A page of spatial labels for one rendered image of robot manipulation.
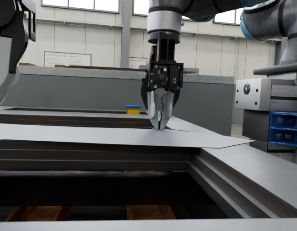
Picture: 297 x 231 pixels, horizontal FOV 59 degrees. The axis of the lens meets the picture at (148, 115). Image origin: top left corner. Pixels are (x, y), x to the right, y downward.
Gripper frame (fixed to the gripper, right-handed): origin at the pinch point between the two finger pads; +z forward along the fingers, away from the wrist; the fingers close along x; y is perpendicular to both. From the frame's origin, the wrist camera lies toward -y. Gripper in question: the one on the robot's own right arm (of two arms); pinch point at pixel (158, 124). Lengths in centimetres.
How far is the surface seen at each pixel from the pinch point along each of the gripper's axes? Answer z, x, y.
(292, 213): 1.1, 3.0, 43.8
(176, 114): 2, 20, -71
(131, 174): 8.9, -6.5, 9.7
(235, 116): 60, 432, -884
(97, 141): 0.7, -12.7, 19.5
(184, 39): -213, 224, -902
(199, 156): 2.1, 2.9, 22.5
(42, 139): 0.7, -21.3, 18.0
